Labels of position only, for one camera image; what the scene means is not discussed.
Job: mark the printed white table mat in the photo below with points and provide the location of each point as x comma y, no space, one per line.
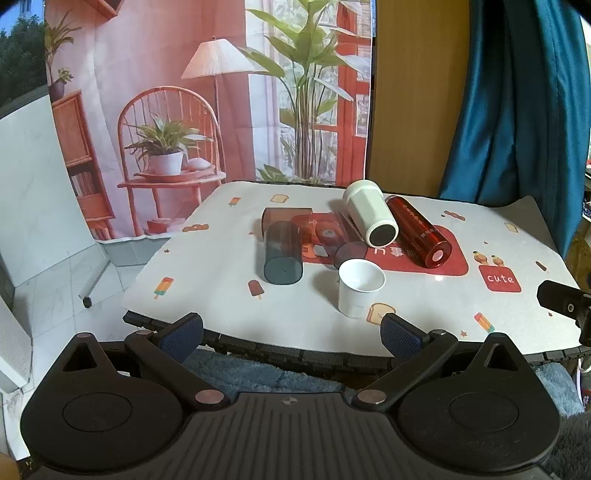
221,272

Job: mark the small dark translucent cup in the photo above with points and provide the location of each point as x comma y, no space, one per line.
350,254

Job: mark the white faceted cup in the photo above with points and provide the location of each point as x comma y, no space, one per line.
369,210

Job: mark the white paper cup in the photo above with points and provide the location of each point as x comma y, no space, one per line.
355,300

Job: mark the brown translucent cup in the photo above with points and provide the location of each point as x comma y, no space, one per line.
286,215

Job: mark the printed room scene tapestry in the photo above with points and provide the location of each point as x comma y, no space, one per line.
184,69

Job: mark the teal curtain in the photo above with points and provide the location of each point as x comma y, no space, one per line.
512,101

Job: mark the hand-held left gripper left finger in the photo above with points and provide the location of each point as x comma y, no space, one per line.
182,339

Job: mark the white rolling panel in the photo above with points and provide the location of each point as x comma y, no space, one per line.
41,194

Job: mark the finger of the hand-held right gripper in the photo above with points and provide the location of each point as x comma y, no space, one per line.
558,297

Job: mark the dark grey translucent cup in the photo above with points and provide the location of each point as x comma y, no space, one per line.
281,251

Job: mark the red cylindrical bottle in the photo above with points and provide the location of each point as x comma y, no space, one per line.
418,233

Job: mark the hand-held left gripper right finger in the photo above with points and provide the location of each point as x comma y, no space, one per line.
399,339

